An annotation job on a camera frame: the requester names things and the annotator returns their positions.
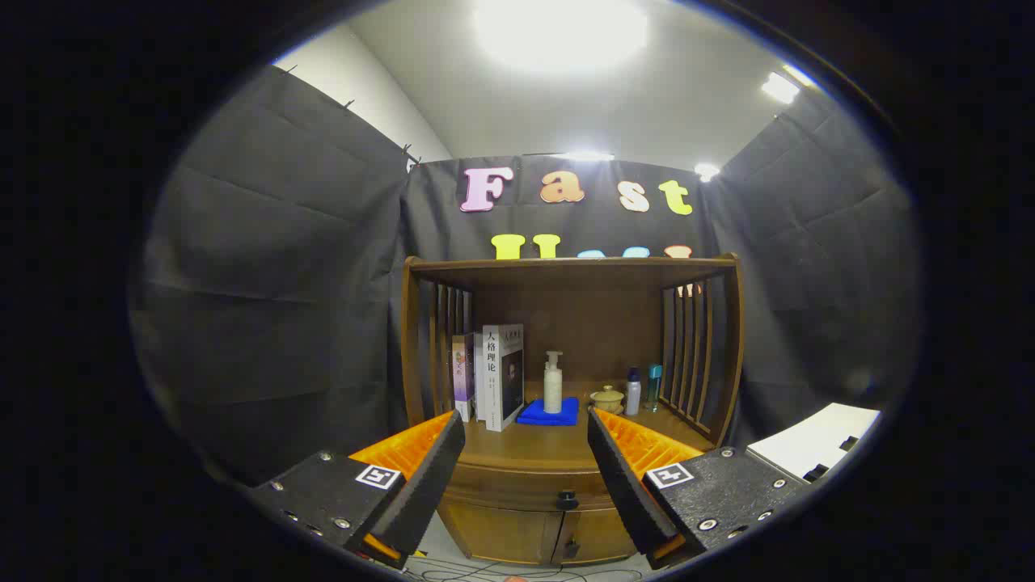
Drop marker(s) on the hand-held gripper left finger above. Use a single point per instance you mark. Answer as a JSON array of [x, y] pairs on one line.
[[428, 485]]

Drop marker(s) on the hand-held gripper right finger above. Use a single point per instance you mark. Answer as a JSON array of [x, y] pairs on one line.
[[627, 485]]

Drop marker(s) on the black drawer knob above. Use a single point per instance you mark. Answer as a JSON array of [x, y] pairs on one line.
[[566, 499]]

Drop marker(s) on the brown wooden drawer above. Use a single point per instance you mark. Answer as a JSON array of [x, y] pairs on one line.
[[525, 485]]

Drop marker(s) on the wooden cabinet door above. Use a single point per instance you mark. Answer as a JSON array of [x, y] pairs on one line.
[[501, 533], [602, 537]]

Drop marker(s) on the wooden countertop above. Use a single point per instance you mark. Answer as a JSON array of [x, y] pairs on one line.
[[550, 444]]

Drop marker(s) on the brown wooden cabinet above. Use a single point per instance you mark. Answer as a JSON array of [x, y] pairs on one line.
[[598, 323]]

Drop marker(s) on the white cabinet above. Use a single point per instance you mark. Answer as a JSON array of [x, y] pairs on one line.
[[808, 440]]

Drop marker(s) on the yellow lidded tea cup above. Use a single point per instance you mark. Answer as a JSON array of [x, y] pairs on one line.
[[607, 399]]

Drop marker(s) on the white bottle with blue cap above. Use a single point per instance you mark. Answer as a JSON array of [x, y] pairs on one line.
[[633, 396]]

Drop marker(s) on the teal slim bottle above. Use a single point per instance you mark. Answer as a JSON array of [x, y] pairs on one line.
[[653, 384]]

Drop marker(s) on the purple book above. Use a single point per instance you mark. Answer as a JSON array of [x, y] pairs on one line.
[[462, 376]]

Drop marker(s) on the blue folded cloth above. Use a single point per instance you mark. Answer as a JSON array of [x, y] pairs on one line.
[[534, 416]]

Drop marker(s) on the white pump bottle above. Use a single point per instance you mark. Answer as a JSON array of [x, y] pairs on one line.
[[553, 392]]

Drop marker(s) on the white book with portrait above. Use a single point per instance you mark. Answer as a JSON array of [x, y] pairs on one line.
[[497, 380]]

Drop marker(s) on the small ceiling light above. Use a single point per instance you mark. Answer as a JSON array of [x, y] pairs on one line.
[[779, 87], [706, 170]]

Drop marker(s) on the large round ceiling light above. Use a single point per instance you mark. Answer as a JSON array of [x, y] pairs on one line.
[[558, 32]]

